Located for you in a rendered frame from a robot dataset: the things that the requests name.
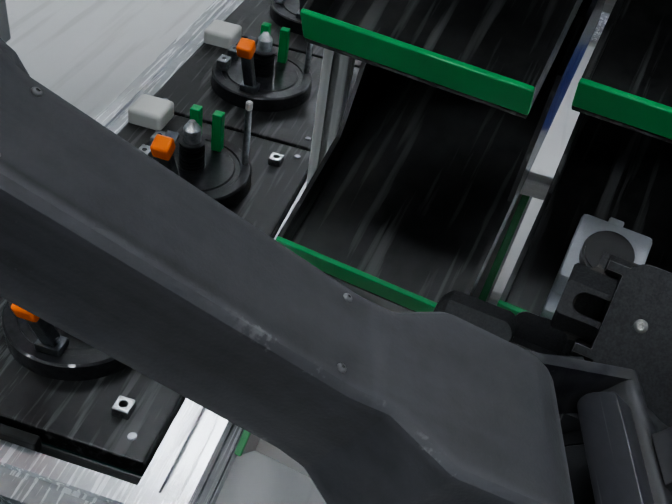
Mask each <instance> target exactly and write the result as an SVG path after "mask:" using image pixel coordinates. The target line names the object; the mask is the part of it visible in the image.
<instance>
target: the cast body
mask: <svg viewBox="0 0 672 504"><path fill-rule="evenodd" d="M623 226H624V222H623V221H620V220H618V219H615V218H612V217H611V218H609V220H608V222H607V221H605V220H602V219H599V218H597V217H594V216H591V215H589V214H584V215H583V216H582V217H581V219H580V221H579V224H578V226H577V228H576V231H575V233H574V236H573V238H572V240H571V243H570V245H569V247H568V250H567V252H566V255H565V257H564V259H563V262H562V264H561V266H560V269H559V271H558V274H557V276H556V278H555V281H554V283H553V285H552V288H551V290H550V293H549V295H548V297H547V300H546V302H545V304H544V307H543V309H542V312H541V314H540V316H542V317H545V318H547V319H550V320H552V318H553V315H554V313H555V310H556V308H557V305H558V303H559V301H560V298H561V296H562V293H563V291H564V289H565V286H566V284H567V281H568V279H569V277H570V274H571V272H572V269H573V267H574V265H575V264H577V263H580V264H583V265H585V266H588V267H591V268H593V267H596V266H597V265H598V264H599V262H600V259H601V257H602V255H603V252H607V253H609V254H610V255H614V256H617V257H620V258H622V259H625V260H628V261H630V262H633V263H636V264H638V265H642V264H645V262H646V259H647V257H648V254H649V251H650V249H651V246H652V239H651V238H650V237H647V236H645V235H642V234H639V233H637V232H634V231H631V230H629V229H626V228H623Z"/></svg>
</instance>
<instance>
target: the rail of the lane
mask: <svg viewBox="0 0 672 504"><path fill-rule="evenodd" d="M41 449H42V444H41V438H40V436H38V435H35V434H32V433H29V432H26V431H23V430H20V429H17V428H14V427H11V426H8V425H5V424H2V423H0V504H190V503H189V502H186V501H183V500H180V499H177V498H174V497H171V496H168V495H165V494H162V493H159V492H156V491H153V490H150V489H147V488H144V487H141V486H138V485H135V484H132V483H129V482H126V481H123V480H120V479H117V478H114V477H111V476H108V475H105V474H102V473H99V472H96V471H93V470H90V469H87V468H84V467H81V466H78V465H75V464H72V463H69V462H66V461H63V460H60V459H57V458H54V457H51V456H48V455H45V454H42V453H39V452H40V451H41Z"/></svg>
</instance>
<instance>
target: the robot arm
mask: <svg viewBox="0 0 672 504"><path fill-rule="evenodd" d="M0 297H2V298H4V299H6V300H8V301H9V302H11V303H13V304H15V305H17V306H19V307H20V308H22V309H24V310H26V311H28V312H30V313H31V314H33V315H35V316H37V317H39V318H41V319H42V320H44V321H46V322H48V323H50V324H52V325H53V326H55V327H57V328H59V329H61V330H63V331H64V332H66V333H68V334H70V335H72V336H74V337H75V338H77V339H79V340H81V341H83V342H85V343H86V344H88V345H90V346H92V347H94V348H96V349H97V350H99V351H101V352H103V353H105V354H107V355H108V356H110V357H112V358H114V359H116V360H118V361H119V362H121V363H123V364H125V365H127V366H129V367H130V368H132V369H134V370H136V371H138V372H140V373H141V374H143V375H145V376H147V377H149V378H151V379H152V380H154V381H156V382H158V383H160V384H162V385H163V386H165V387H167V388H169V389H171V390H173V391H174V392H176V393H178V394H180V395H182V396H184V397H185V398H187V399H189V400H191V401H193V402H195V403H196V404H198V405H200V406H202V407H204V408H206V409H207V410H209V411H211V412H213V413H215V414H217V415H218V416H220V417H222V418H224V419H226V420H228V421H229V422H231V423H233V424H235V425H237V426H239V427H240V428H242V429H244V430H246V431H248V432H250V433H251V434H253V435H255V436H257V437H259V438H261V439H262V440H264V441H266V442H268V443H270V444H272V445H273V446H275V447H277V448H278V449H280V450H281V451H283V452H284V453H285V454H287V455H288V456H289V457H291V458H292V459H294V460H295V461H296V462H298V463H299V464H300V465H301V466H302V467H303V468H304V469H305V470H306V472H307V473H308V475H309V477H310V478H311V480H312V481H313V483H314V485H315V486H316V488H317V490H318V491H319V493H320V494H321V496H322V498H323V499H324V501H325V502H326V504H672V273H671V272H669V271H666V270H663V269H661V268H658V267H655V266H652V265H647V264H642V265H638V264H636V263H633V262H630V261H628V260H625V259H622V258H620V257H617V256H614V255H610V254H609V253H607V252H603V255H602V257H601V259H600V262H599V264H598V265H597V266H596V267H593V268H591V267H588V266H585V265H583V264H580V263H577V264H575V265H574V267H573V269H572V272H571V274H570V277H569V279H568V281H567V284H566V286H565V289H564V291H563V293H562V296H561V298H560V301H559V303H558V305H557V308H556V310H555V313H554V315H553V318H552V320H550V319H547V318H545V317H542V316H539V315H537V314H534V313H532V312H528V311H524V312H520V313H518V314H517V315H516V316H515V314H514V313H512V312H511V311H509V310H506V309H503V308H501V307H498V306H496V305H493V304H491V303H488V302H485V301H483V300H480V299H478V298H475V297H472V296H470V295H467V294H465V293H462V292H460V291H456V290H455V291H452V292H449V293H447V294H445V295H444V296H443V297H442V298H441V300H440V301H439V302H438V303H437V305H436V306H435V309H434V311H433V312H392V311H390V310H387V309H385V308H383V307H381V306H379V305H377V304H375V303H373V302H370V301H368V300H366V299H364V298H362V297H360V296H359V295H357V294H356V293H354V292H353V291H351V290H350V289H348V288H347V287H345V286H344V285H342V284H341V283H339V282H338V281H336V280H335V279H333V278H332V277H330V276H329V275H327V274H326V273H324V272H323V271H321V270H320V269H318V268H317V267H315V266H314V265H312V264H311V263H309V262H308V261H306V260H304V259H303V258H301V257H300V256H298V255H297V254H295V253H294V252H292V251H291V250H289V249H288V248H286V247H285V246H283V245H282V244H280V243H279V242H277V241H276V240H274V239H273V238H271V237H270V236H268V235H267V234H265V233H264V232H262V231H261V230H259V229H258V228H256V227H255V226H253V225H252V224H250V223H249V222H247V221H246V220H244V219H243V218H241V217H240V216H238V215H237V214H235V213H234V212H232V211H231V210H229V209H228V208H226V207H225V206H223V205H222V204H220V203H219V202H217V201H216V200H214V199H213V198H211V197H210V196H208V195H207V194H205V193H204V192H202V191H201V190H199V189H198V188H196V187H195V186H193V185H192V184H190V183H189V182H187V181H186V180H184V179H183V178H181V177H180V176H178V175H177V174H175V173H174V172H172V171H171V170H169V169H168V168H166V167H165V166H163V165H162V164H160V163H159V162H157V161H156V160H154V159H153V158H151V157H150V156H148V155H147V154H145V153H144V152H142V151H141V150H139V149H138V148H136V147H135V146H133V145H132V144H130V143H129V142H127V141H126V140H124V139H123V138H121V137H120V136H118V135H117V134H115V133H114V132H112V131H111V130H109V129H108V128H106V127H105V126H103V125H102V124H100V123H99V122H97V121H96V120H94V119H93V118H91V117H90V116H88V115H87V114H85V113H84V112H82V111H81V110H79V109H78V108H76V107H75V106H73V105H72V104H70V103H69V102H67V101H66V100H64V99H63V98H61V97H60V96H58V95H57V94H55V93H54V92H52V91H51V90H49V89H48V88H46V87H45V86H43V85H42V84H40V83H39V82H37V81H36V80H34V79H33V78H31V77H30V76H29V74H28V72H27V70H26V69H25V67H24V65H23V63H22V62H21V60H20V58H19V57H18V55H17V53H16V52H15V51H14V50H13V49H12V48H11V47H10V46H9V45H7V44H6V43H5V42H4V41H3V40H2V39H1V38H0Z"/></svg>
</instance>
